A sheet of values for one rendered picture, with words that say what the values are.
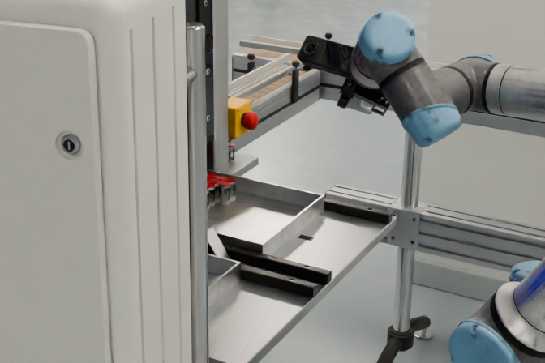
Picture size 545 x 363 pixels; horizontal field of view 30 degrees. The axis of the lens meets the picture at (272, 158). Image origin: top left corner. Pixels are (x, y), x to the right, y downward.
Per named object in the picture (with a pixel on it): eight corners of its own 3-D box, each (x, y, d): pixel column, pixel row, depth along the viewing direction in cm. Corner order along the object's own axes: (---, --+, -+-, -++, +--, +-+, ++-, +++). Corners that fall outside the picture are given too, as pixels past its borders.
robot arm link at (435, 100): (487, 111, 146) (446, 47, 147) (446, 130, 138) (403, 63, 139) (450, 137, 151) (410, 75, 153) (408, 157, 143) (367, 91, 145)
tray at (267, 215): (110, 222, 200) (109, 206, 198) (182, 178, 221) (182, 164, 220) (262, 262, 185) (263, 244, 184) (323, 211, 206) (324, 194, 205)
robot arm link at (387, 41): (384, 74, 139) (350, 23, 140) (371, 95, 150) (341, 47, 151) (431, 47, 140) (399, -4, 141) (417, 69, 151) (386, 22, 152)
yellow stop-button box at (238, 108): (208, 134, 225) (208, 103, 222) (225, 125, 230) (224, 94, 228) (238, 140, 221) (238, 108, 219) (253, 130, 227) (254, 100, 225)
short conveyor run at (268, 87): (193, 183, 228) (192, 117, 223) (136, 170, 235) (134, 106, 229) (324, 101, 285) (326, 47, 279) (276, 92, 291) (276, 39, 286)
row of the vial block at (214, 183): (171, 226, 198) (171, 205, 196) (219, 194, 213) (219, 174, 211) (181, 228, 197) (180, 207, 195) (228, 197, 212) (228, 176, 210)
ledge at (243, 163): (177, 171, 230) (177, 163, 230) (207, 153, 241) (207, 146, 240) (230, 182, 224) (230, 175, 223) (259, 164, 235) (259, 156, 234)
